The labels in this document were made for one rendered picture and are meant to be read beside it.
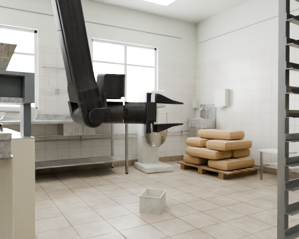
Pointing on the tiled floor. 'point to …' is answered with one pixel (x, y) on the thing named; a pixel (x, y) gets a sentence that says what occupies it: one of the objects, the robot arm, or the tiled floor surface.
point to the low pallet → (204, 169)
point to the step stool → (276, 162)
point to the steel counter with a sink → (59, 118)
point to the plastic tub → (152, 201)
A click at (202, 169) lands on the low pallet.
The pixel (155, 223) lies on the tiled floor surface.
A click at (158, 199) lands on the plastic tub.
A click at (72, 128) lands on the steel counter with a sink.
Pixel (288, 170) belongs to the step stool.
